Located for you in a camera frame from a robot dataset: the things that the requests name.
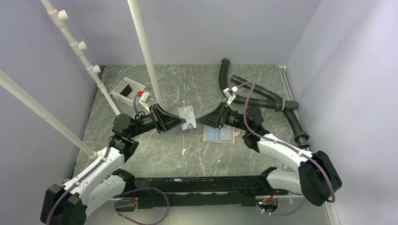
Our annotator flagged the white PVC pipe frame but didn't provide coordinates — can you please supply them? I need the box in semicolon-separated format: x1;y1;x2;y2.
0;0;163;158

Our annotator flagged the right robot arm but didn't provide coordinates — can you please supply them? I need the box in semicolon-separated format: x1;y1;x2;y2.
196;102;343;206

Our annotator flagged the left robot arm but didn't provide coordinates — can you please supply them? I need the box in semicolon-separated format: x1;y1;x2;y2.
40;104;186;225

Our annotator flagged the silver VIP credit card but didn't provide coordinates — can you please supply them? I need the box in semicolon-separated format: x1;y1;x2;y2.
178;105;197;130

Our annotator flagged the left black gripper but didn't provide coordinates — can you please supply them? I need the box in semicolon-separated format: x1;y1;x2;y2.
128;103;185;138

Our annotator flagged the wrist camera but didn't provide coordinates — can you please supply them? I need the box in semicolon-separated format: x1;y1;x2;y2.
222;86;238;105
137;90;151;108

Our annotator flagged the cards stack in tray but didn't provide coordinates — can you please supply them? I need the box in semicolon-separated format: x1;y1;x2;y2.
120;84;132;97

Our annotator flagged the black corrugated hose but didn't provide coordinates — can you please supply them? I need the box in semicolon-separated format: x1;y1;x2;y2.
218;59;310;147

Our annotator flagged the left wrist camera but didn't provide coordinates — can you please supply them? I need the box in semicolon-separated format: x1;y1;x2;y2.
137;90;151;108

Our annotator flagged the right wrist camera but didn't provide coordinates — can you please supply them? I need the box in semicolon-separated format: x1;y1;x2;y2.
222;86;238;105

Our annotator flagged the white plastic card tray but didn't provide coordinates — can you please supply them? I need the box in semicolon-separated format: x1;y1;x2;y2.
110;77;146;107

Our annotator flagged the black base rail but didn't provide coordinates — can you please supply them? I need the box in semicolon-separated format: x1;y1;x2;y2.
112;169;288;209

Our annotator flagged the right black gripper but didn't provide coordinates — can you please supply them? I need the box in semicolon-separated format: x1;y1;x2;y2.
196;102;251;132

